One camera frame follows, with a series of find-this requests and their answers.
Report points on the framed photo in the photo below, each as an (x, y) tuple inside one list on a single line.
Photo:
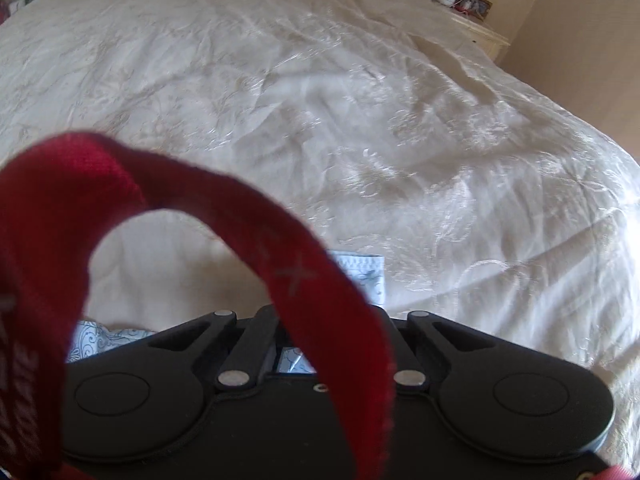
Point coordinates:
[(475, 5)]

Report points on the cream nightstand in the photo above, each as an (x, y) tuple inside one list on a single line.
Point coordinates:
[(485, 35)]

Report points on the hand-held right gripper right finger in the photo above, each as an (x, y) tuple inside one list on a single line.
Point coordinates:
[(425, 340)]

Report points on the light blue floral pants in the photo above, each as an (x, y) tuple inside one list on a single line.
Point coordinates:
[(365, 275)]

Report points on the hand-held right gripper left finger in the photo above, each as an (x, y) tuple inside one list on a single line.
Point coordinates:
[(250, 345)]

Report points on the cream embroidered bedspread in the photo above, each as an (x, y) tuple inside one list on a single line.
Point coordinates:
[(300, 110)]

